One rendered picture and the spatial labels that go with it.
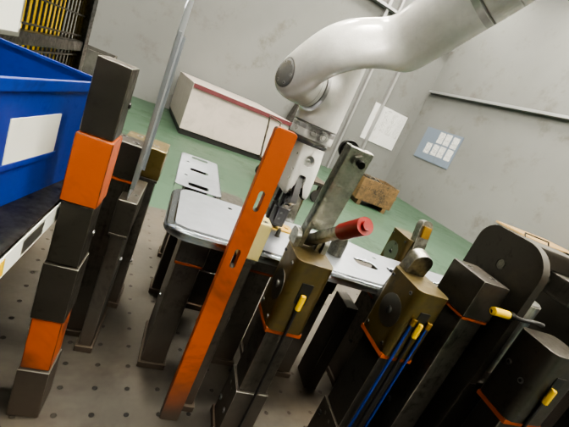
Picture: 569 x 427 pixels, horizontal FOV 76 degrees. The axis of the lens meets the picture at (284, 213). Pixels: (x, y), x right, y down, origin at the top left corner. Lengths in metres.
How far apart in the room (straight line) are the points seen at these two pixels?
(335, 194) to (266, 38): 9.11
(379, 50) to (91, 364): 0.69
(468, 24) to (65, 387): 0.79
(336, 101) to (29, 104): 0.44
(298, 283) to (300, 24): 9.46
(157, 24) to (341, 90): 8.58
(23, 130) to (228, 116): 6.50
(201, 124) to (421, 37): 6.34
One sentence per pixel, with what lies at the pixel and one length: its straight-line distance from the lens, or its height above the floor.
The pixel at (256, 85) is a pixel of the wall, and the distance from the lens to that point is 9.57.
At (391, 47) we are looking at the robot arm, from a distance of 0.60.
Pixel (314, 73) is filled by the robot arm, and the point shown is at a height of 1.29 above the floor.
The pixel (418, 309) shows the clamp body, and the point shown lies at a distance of 0.58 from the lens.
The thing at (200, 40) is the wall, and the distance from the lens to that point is 9.24.
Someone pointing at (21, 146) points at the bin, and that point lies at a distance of 0.45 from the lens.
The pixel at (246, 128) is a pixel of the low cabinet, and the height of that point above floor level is 0.50.
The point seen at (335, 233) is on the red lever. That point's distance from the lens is 0.46.
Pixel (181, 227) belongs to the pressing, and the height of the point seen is 1.00.
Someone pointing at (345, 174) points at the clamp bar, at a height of 1.18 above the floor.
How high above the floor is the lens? 1.23
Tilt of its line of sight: 16 degrees down
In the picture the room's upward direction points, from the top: 24 degrees clockwise
